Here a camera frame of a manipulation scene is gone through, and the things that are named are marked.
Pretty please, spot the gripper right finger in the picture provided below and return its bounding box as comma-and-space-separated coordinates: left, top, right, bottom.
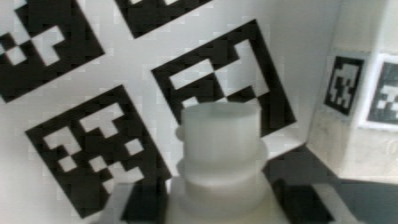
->
272, 179, 355, 224

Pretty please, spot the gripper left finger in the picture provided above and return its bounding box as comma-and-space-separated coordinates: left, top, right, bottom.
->
103, 182, 174, 224

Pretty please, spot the white leg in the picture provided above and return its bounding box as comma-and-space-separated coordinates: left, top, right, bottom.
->
307, 0, 398, 184
165, 103, 288, 224

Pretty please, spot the white fiducial marker sheet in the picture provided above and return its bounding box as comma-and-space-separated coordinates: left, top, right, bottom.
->
0, 0, 341, 224

